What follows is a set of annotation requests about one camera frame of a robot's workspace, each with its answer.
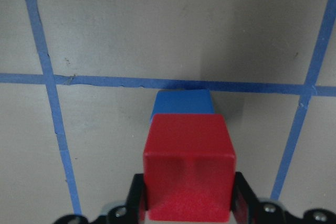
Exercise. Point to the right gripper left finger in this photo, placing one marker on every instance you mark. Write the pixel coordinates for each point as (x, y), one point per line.
(133, 211)

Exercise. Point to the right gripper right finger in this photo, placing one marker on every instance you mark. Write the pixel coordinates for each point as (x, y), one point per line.
(248, 208)

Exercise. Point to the red wooden block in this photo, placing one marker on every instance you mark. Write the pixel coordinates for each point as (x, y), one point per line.
(189, 168)

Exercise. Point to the blue wooden block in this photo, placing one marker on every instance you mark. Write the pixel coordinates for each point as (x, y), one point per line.
(183, 102)

